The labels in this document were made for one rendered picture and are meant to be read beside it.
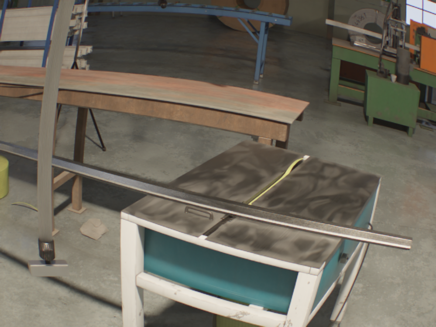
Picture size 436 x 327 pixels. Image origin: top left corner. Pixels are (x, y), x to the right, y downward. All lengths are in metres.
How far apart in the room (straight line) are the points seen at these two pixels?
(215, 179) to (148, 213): 0.37
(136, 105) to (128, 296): 1.16
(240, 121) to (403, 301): 1.22
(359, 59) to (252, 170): 4.95
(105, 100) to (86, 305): 0.95
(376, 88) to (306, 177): 4.28
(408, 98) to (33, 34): 4.02
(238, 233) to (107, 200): 2.13
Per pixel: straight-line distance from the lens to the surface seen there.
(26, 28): 6.37
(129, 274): 1.93
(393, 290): 3.25
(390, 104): 6.57
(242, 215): 1.91
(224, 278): 1.84
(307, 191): 2.19
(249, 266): 1.80
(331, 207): 2.09
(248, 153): 2.46
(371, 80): 6.51
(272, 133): 2.76
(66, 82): 3.19
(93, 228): 3.44
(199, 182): 2.13
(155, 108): 2.88
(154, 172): 4.39
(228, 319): 2.31
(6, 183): 3.81
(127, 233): 1.87
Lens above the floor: 1.45
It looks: 19 degrees down
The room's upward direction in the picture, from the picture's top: 8 degrees clockwise
